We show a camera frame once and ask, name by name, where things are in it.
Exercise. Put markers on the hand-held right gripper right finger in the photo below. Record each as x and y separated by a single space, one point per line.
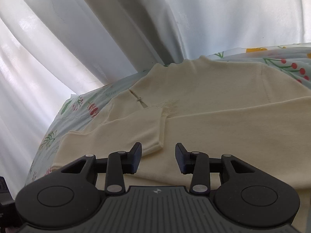
180 159

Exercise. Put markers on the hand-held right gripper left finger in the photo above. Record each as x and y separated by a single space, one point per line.
136 157

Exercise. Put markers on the white curtain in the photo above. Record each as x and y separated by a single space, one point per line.
97 29

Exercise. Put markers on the cream knit sweater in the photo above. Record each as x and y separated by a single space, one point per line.
218 126

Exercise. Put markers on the floral print bed sheet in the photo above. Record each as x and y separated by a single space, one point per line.
80 109

